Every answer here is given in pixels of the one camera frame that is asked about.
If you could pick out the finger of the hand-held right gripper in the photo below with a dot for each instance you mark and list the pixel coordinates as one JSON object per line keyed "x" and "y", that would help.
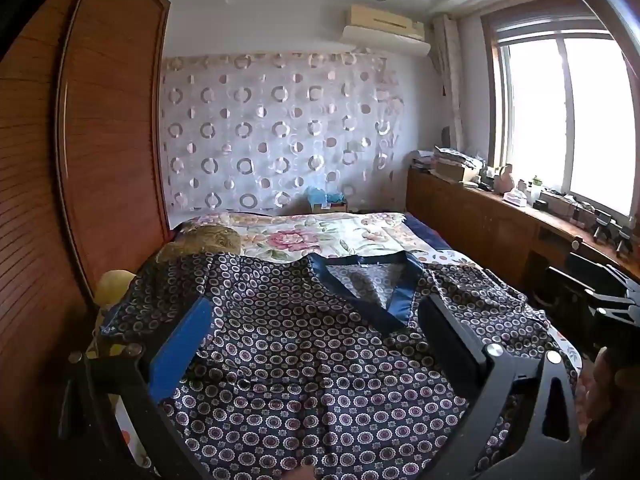
{"x": 600, "y": 272}
{"x": 612, "y": 302}

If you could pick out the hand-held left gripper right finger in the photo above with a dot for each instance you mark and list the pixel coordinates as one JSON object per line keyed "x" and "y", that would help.
{"x": 445, "y": 340}

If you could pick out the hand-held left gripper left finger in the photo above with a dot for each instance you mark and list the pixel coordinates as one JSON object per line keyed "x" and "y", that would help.
{"x": 180, "y": 345}

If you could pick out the navy circle-patterned shirt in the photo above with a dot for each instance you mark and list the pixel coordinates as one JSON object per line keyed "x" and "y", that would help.
{"x": 320, "y": 370}

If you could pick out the person's right hand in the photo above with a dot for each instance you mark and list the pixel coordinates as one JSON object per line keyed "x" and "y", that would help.
{"x": 597, "y": 392}

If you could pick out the small black tripod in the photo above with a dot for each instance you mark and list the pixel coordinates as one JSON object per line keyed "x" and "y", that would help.
{"x": 625, "y": 241}
{"x": 602, "y": 225}

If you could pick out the yellow pillow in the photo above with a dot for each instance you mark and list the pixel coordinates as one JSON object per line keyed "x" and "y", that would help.
{"x": 114, "y": 290}

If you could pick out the orange fruit print bedsheet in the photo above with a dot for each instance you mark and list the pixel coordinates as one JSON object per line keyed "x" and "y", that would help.
{"x": 127, "y": 430}

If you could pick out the green-capped bottle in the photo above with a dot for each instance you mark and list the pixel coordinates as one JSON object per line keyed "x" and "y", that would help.
{"x": 536, "y": 190}

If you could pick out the olive patterned folded cloth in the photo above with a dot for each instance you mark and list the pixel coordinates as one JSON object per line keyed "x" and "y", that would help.
{"x": 200, "y": 242}

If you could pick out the navy bed sheet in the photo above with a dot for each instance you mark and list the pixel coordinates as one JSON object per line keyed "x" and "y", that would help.
{"x": 425, "y": 230}

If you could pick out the pink tissue packet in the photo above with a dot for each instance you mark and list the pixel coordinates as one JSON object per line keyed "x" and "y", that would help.
{"x": 515, "y": 199}

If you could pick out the long wooden cabinet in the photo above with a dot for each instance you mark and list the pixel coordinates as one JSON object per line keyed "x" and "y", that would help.
{"x": 480, "y": 225}

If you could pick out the pink jug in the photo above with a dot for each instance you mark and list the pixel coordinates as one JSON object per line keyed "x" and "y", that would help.
{"x": 509, "y": 180}

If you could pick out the wood-framed window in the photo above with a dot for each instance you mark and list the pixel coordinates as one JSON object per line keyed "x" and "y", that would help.
{"x": 565, "y": 120}

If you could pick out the floral bed quilt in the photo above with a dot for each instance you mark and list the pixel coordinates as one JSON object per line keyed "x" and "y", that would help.
{"x": 300, "y": 237}

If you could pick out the stack of books and papers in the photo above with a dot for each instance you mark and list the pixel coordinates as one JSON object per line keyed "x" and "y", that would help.
{"x": 452, "y": 162}

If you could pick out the wooden slatted wardrobe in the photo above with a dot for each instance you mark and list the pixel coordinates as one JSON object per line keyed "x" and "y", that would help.
{"x": 75, "y": 160}

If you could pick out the bundled patterned window curtain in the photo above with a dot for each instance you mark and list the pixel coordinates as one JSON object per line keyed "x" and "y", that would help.
{"x": 452, "y": 85}

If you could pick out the beige air conditioner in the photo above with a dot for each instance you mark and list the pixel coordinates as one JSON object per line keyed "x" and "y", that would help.
{"x": 385, "y": 19}

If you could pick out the circle-patterned sheer wall curtain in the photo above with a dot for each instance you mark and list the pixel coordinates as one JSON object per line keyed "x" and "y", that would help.
{"x": 280, "y": 130}

